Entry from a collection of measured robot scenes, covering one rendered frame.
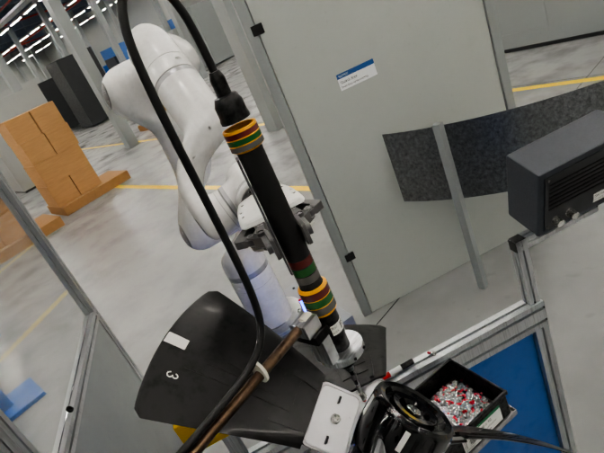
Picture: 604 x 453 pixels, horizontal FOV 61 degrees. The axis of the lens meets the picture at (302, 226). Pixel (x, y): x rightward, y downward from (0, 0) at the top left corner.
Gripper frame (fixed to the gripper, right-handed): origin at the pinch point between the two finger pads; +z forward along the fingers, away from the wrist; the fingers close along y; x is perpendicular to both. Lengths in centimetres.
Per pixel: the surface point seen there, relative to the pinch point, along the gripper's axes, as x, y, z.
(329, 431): -25.2, 6.6, 8.0
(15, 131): -5, 238, -774
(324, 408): -23.2, 5.9, 5.8
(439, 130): -55, -97, -151
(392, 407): -23.5, -2.2, 11.2
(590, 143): -26, -72, -30
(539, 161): -26, -61, -33
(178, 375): -10.2, 21.1, 1.5
